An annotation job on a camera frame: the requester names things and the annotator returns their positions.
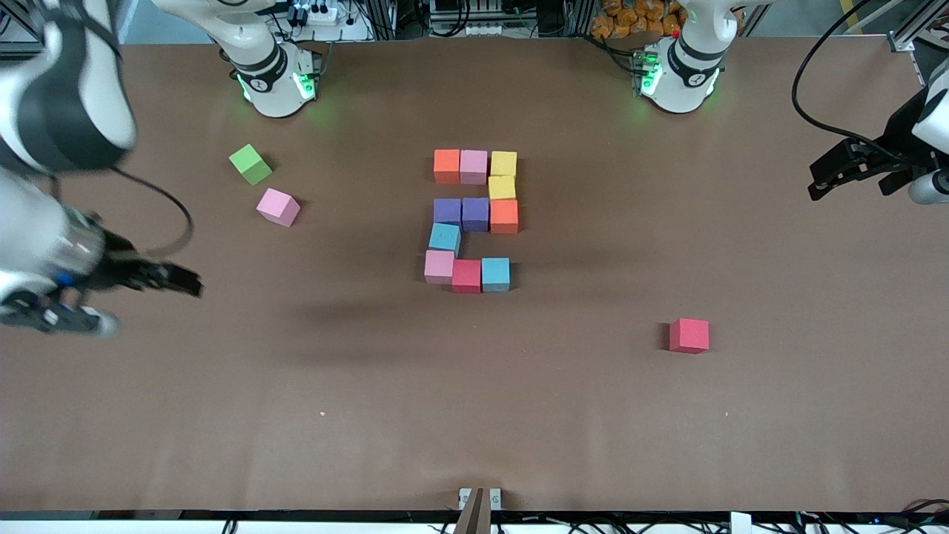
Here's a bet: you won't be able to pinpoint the pink foam cube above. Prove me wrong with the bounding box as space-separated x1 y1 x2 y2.
257 188 302 228
424 250 456 285
460 150 489 185

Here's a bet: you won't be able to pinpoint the cyan foam cube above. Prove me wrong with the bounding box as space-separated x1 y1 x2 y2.
429 222 462 254
481 257 511 293

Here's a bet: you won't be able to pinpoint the red foam cube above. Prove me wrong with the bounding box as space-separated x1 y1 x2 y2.
669 318 710 355
452 259 483 294

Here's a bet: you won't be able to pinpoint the orange foam cube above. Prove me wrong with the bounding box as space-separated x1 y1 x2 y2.
433 149 462 185
490 199 520 235

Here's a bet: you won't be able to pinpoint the green foam cube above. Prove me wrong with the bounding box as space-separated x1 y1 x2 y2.
228 144 274 186

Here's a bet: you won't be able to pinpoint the orange bagged items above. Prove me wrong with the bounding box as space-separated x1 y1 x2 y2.
591 0 687 39

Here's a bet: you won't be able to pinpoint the white power strip with plugs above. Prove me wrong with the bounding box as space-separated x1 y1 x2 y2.
285 2 340 27

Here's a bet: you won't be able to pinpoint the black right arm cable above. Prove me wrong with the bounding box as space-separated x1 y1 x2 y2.
111 167 196 259

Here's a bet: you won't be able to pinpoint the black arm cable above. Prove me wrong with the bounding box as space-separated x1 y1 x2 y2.
111 167 196 259
790 0 902 153

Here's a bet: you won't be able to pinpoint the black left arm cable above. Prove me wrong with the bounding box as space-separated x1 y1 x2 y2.
790 0 902 153

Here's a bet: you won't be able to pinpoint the aluminium frame corner profile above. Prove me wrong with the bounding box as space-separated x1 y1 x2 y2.
845 0 949 53

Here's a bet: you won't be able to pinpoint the brown tapered post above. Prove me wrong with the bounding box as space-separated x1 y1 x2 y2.
453 487 492 534

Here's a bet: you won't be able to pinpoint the silver metal bracket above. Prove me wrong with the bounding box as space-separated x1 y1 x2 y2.
458 487 503 511

